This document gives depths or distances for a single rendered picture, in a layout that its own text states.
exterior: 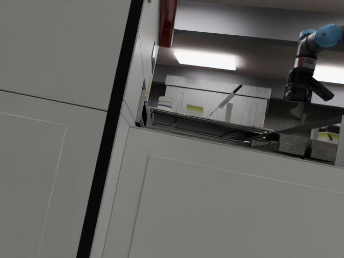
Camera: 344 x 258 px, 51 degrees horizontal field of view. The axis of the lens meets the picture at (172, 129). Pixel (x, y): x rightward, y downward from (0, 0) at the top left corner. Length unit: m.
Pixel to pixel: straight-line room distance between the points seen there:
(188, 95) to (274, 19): 1.84
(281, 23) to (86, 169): 4.57
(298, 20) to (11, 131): 4.65
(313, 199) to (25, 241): 0.63
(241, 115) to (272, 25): 1.51
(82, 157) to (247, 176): 0.40
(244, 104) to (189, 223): 5.00
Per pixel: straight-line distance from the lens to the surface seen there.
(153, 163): 0.84
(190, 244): 0.86
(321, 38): 1.36
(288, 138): 1.16
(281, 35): 5.01
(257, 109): 5.77
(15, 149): 0.68
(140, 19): 0.69
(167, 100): 1.71
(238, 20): 5.09
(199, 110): 1.62
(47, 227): 0.68
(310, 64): 1.44
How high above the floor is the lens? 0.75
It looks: 6 degrees up
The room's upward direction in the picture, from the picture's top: 11 degrees clockwise
